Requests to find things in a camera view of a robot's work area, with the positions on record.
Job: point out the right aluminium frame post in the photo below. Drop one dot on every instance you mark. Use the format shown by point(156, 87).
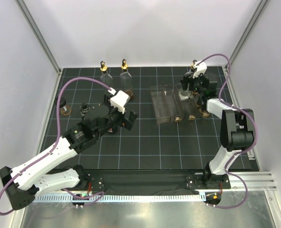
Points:
point(260, 8)

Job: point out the black grid mat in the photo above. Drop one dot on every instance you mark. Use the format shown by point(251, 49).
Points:
point(183, 145)

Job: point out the left aluminium frame post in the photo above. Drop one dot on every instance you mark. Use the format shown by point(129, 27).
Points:
point(36, 31)

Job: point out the aluminium frame post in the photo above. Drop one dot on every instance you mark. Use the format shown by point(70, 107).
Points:
point(260, 8)
point(36, 31)

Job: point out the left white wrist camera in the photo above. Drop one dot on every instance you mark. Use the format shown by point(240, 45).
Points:
point(119, 99)

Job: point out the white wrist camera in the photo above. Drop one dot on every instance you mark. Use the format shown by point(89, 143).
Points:
point(119, 99)
point(199, 67)

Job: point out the aluminium front rail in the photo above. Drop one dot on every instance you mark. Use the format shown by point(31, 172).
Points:
point(253, 180)

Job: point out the dark sauce bottle red label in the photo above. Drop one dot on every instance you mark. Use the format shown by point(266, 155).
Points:
point(113, 130)

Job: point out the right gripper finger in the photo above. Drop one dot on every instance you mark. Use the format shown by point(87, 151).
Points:
point(205, 82)
point(185, 82)

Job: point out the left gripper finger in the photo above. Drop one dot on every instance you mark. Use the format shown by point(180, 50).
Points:
point(128, 124)
point(132, 116)

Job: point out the white slotted cable duct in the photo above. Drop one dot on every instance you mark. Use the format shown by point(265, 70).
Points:
point(65, 197)

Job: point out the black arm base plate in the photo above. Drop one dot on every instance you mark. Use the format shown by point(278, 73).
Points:
point(152, 182)

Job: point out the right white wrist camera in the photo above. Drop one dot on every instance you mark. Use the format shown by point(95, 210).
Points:
point(199, 67)

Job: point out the round amber sauce bottle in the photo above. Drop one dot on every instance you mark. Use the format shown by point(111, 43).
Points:
point(64, 107)

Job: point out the clear acrylic organizer tray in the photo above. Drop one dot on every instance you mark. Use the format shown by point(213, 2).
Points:
point(168, 107)

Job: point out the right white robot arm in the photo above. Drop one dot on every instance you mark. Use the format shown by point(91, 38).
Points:
point(238, 132)

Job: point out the glass oil bottle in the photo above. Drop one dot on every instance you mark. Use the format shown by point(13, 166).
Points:
point(126, 80)
point(184, 95)
point(105, 77)

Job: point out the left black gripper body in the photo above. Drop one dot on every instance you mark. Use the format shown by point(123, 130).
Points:
point(117, 117)

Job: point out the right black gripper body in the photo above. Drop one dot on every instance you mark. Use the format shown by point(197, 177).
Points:
point(195, 83)

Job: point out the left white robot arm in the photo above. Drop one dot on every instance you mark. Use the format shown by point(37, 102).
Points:
point(26, 182)

